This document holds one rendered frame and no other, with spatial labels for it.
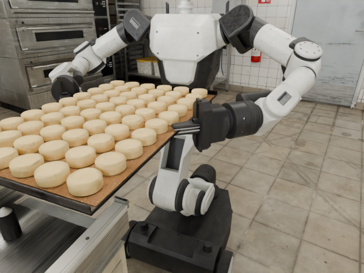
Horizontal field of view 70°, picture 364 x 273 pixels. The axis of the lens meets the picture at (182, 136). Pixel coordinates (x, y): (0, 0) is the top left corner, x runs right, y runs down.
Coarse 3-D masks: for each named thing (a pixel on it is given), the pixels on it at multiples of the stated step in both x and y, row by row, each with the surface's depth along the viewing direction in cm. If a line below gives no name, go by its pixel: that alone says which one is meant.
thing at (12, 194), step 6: (0, 186) 56; (0, 192) 56; (6, 192) 58; (12, 192) 59; (18, 192) 61; (0, 198) 57; (6, 198) 58; (12, 198) 59; (18, 198) 61; (0, 204) 57; (6, 204) 58
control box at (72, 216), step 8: (24, 200) 61; (32, 200) 61; (40, 200) 61; (32, 208) 58; (40, 208) 58; (48, 208) 58; (56, 208) 58; (56, 216) 56; (64, 216) 56; (72, 216) 56; (80, 216) 56; (88, 216) 56; (80, 224) 54; (88, 224) 54
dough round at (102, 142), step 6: (90, 138) 50; (96, 138) 50; (102, 138) 50; (108, 138) 50; (90, 144) 48; (96, 144) 48; (102, 144) 48; (108, 144) 49; (114, 144) 51; (96, 150) 48; (102, 150) 48; (108, 150) 49
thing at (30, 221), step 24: (24, 216) 56; (48, 216) 56; (0, 240) 50; (24, 240) 50; (48, 240) 50; (72, 240) 50; (120, 240) 50; (0, 264) 45; (24, 264) 45; (48, 264) 45; (120, 264) 49
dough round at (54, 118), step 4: (56, 112) 63; (44, 116) 60; (48, 116) 60; (52, 116) 60; (56, 116) 60; (60, 116) 61; (44, 120) 59; (48, 120) 59; (52, 120) 59; (56, 120) 60; (60, 120) 61; (44, 124) 60; (48, 124) 60; (52, 124) 60; (56, 124) 60; (60, 124) 61
